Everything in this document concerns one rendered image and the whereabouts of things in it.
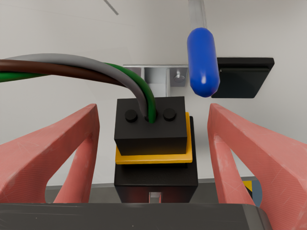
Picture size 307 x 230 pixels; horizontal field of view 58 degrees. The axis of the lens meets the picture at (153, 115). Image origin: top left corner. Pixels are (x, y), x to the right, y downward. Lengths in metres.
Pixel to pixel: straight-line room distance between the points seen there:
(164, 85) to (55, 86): 0.09
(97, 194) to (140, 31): 1.37
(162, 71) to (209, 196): 1.25
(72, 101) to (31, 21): 0.09
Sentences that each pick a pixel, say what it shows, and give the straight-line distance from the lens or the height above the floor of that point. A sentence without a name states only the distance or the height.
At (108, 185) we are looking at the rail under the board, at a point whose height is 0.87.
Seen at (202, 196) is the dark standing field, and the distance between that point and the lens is 1.43.
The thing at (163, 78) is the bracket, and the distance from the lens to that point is 0.21.
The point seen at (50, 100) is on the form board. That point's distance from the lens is 0.25.
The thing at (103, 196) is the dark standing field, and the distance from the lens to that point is 1.50.
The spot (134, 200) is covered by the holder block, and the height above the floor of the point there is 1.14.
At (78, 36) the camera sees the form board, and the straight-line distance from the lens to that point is 0.18.
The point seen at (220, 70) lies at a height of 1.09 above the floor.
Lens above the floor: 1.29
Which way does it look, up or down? 78 degrees down
